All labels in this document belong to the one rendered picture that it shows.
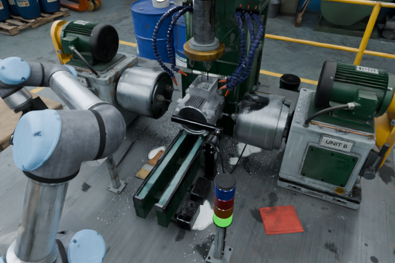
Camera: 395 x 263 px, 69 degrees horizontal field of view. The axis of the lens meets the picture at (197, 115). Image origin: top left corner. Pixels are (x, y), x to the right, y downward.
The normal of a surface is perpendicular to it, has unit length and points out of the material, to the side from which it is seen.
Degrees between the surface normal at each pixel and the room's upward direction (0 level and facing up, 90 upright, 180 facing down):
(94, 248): 51
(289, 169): 89
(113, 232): 0
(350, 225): 0
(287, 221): 3
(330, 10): 87
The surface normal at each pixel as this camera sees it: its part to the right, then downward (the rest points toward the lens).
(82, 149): 0.66, 0.42
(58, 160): 0.52, 0.61
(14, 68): 0.72, -0.11
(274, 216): -0.04, -0.78
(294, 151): -0.39, 0.55
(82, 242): 0.75, -0.37
